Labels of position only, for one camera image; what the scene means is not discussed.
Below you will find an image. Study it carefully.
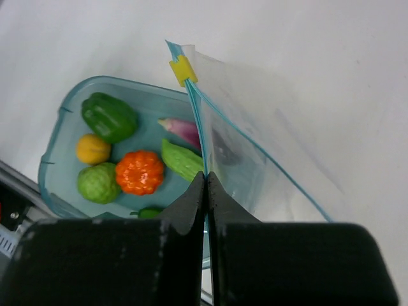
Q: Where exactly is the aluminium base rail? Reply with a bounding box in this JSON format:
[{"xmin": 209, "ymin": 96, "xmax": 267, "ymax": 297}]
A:
[{"xmin": 1, "ymin": 162, "xmax": 48, "ymax": 272}]

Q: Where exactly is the teal plastic tray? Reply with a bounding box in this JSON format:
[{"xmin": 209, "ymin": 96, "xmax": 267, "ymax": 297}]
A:
[{"xmin": 38, "ymin": 76, "xmax": 195, "ymax": 219}]

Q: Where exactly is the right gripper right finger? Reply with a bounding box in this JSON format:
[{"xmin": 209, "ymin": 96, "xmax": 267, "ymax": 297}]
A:
[{"xmin": 207, "ymin": 173, "xmax": 399, "ymax": 305}]

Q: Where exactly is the green bell pepper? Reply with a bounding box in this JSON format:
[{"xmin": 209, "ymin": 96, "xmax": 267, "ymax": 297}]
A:
[{"xmin": 81, "ymin": 92, "xmax": 138, "ymax": 144}]

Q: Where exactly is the yellow round fruit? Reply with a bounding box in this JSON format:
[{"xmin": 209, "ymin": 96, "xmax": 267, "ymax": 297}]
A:
[{"xmin": 76, "ymin": 133, "xmax": 112, "ymax": 165}]

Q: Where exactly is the dark green chili pepper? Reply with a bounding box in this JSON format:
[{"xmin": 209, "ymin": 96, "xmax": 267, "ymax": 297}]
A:
[{"xmin": 129, "ymin": 207, "xmax": 163, "ymax": 219}]

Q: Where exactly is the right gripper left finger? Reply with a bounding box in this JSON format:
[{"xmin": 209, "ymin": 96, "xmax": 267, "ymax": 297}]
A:
[{"xmin": 1, "ymin": 173, "xmax": 205, "ymax": 305}]

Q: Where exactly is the light green bitter gourd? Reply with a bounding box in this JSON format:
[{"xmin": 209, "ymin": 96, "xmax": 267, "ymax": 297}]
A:
[{"xmin": 161, "ymin": 138, "xmax": 204, "ymax": 182}]

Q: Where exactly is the clear zip top bag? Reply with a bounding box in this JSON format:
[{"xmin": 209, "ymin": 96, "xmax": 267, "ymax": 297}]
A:
[{"xmin": 164, "ymin": 39, "xmax": 351, "ymax": 272}]

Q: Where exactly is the light green custard apple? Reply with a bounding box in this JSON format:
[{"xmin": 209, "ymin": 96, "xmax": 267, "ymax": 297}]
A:
[{"xmin": 76, "ymin": 162, "xmax": 122, "ymax": 205}]

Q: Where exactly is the purple eggplant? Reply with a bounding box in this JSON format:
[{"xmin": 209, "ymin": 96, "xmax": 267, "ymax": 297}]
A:
[{"xmin": 157, "ymin": 118, "xmax": 201, "ymax": 150}]

